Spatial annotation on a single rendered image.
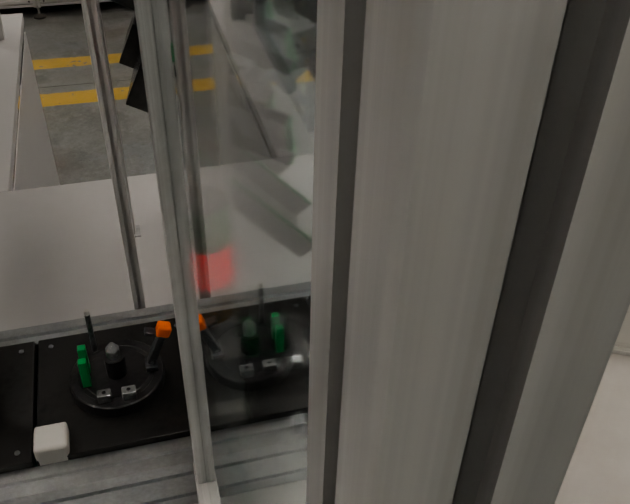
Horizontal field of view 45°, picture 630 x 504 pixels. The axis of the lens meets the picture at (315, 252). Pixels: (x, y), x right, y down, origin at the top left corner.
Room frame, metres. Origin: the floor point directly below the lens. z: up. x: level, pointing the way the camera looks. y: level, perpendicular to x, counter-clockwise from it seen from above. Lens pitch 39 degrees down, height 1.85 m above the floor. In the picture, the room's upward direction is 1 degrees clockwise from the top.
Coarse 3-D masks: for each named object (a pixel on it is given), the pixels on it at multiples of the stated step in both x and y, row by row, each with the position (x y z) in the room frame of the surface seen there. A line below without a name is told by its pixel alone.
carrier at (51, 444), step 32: (160, 320) 0.91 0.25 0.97; (64, 352) 0.84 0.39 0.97; (96, 352) 0.82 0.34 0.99; (128, 352) 0.82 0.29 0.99; (160, 352) 0.84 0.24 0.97; (64, 384) 0.77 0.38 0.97; (96, 384) 0.75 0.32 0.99; (128, 384) 0.76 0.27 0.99; (160, 384) 0.76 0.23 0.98; (64, 416) 0.71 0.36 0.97; (96, 416) 0.71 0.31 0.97; (128, 416) 0.71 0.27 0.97; (160, 416) 0.71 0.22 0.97; (64, 448) 0.64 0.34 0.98; (96, 448) 0.65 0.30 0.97
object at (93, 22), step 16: (96, 0) 0.98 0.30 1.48; (96, 16) 0.98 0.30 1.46; (96, 32) 0.97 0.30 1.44; (96, 48) 0.98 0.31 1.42; (96, 64) 0.97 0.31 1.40; (96, 80) 0.97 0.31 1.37; (112, 96) 1.29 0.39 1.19; (112, 112) 0.98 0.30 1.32; (112, 128) 0.97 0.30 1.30; (112, 144) 0.98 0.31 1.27; (112, 160) 0.97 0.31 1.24; (112, 176) 0.97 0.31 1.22; (128, 192) 1.29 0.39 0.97; (128, 208) 0.98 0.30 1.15; (128, 224) 0.98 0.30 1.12; (128, 240) 0.98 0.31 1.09; (128, 256) 0.97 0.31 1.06; (128, 272) 0.97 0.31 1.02; (144, 304) 0.98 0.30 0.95
